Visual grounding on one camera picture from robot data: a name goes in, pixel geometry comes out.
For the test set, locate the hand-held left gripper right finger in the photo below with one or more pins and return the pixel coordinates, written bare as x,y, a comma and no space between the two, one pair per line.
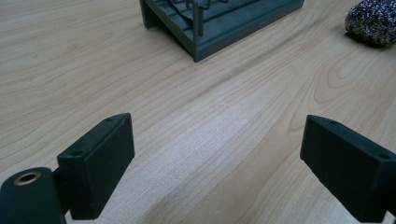
348,174

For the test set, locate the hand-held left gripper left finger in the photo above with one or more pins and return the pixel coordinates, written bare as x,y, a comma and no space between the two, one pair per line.
96,168

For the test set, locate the steel wool scouring ball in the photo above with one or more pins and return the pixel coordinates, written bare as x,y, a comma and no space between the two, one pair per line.
372,23

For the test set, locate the grey dish drying rack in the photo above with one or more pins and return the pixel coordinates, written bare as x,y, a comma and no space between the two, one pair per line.
218,25

